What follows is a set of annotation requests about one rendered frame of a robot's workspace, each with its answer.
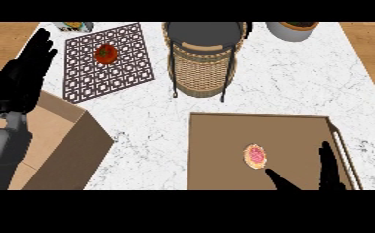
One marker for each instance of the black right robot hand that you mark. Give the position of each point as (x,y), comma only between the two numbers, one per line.
(331,171)

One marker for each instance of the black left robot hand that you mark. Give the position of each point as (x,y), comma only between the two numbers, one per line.
(24,71)

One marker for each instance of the brown wooden tray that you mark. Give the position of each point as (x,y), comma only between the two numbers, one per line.
(269,151)

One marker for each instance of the pink frosted cupcake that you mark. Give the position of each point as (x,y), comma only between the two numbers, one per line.
(255,156)

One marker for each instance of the wicker tiered basket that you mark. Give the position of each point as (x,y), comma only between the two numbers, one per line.
(204,57)

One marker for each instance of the brown lattice placemat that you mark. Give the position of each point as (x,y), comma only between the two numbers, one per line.
(105,63)

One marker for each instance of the red tomato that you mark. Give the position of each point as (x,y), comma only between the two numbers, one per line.
(105,54)

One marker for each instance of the open brown cardboard box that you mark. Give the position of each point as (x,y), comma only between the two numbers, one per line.
(58,147)

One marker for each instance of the grey pot with soil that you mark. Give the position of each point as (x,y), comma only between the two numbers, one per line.
(291,30)

